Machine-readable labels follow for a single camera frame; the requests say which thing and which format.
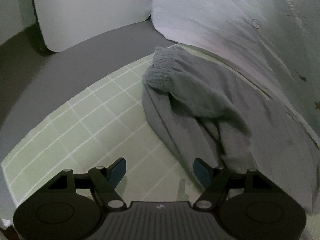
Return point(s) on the white cushion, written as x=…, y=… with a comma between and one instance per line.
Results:
x=65, y=23

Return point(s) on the grey sweatpants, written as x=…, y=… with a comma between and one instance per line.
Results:
x=200, y=109

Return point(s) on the light blue carrot-print sheet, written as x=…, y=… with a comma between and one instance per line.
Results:
x=274, y=42

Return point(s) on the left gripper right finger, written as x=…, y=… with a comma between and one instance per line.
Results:
x=216, y=185

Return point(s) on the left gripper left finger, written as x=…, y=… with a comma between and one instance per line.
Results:
x=104, y=181

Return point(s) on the green grid mat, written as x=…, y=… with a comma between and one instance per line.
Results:
x=47, y=175

